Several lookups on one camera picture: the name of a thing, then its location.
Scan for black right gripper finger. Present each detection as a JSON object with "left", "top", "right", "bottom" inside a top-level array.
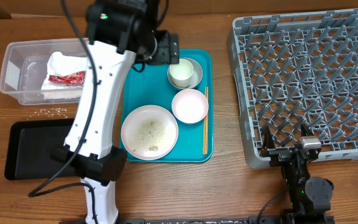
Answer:
[
  {"left": 300, "top": 123, "right": 314, "bottom": 137},
  {"left": 261, "top": 127, "right": 275, "bottom": 156}
]

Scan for large pink plate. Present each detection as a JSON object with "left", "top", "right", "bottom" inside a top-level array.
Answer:
[{"left": 121, "top": 105, "right": 179, "bottom": 161}]

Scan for red sauce packet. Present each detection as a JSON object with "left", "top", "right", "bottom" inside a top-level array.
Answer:
[{"left": 48, "top": 71, "right": 85, "bottom": 86}]

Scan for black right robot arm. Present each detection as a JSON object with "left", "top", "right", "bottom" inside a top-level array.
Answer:
[{"left": 255, "top": 124, "right": 335, "bottom": 224}]

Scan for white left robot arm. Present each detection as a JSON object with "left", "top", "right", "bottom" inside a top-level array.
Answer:
[{"left": 51, "top": 0, "right": 179, "bottom": 223}]

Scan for grey dishwasher rack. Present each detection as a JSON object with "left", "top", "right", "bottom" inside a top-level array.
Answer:
[{"left": 227, "top": 8, "right": 358, "bottom": 169}]

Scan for white paper cup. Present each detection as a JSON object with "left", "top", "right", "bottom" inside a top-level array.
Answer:
[{"left": 168, "top": 58, "right": 194, "bottom": 88}]

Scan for grey bowl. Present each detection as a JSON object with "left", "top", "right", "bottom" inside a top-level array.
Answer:
[{"left": 167, "top": 57, "right": 203, "bottom": 90}]

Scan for teal plastic tray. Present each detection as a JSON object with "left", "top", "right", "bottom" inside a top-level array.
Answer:
[{"left": 122, "top": 49, "right": 214, "bottom": 163}]

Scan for wooden chopstick outer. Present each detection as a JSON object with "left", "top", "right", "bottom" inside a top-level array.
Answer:
[{"left": 203, "top": 86, "right": 209, "bottom": 155}]

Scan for wooden chopstick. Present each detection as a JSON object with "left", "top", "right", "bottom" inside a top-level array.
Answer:
[
  {"left": 203, "top": 86, "right": 208, "bottom": 156},
  {"left": 203, "top": 86, "right": 209, "bottom": 155}
]

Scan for wooden chopstick inner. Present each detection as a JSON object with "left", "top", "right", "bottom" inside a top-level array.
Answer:
[{"left": 203, "top": 86, "right": 208, "bottom": 156}]

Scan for scattered rice grains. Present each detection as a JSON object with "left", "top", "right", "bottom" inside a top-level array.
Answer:
[{"left": 29, "top": 107, "right": 68, "bottom": 119}]

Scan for clear plastic bin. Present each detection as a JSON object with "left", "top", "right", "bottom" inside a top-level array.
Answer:
[{"left": 0, "top": 39, "right": 86, "bottom": 105}]

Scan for black tray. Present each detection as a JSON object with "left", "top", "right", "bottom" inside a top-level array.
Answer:
[{"left": 4, "top": 119, "right": 73, "bottom": 180}]

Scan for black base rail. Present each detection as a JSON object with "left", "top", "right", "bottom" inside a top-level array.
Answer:
[{"left": 116, "top": 216, "right": 335, "bottom": 224}]

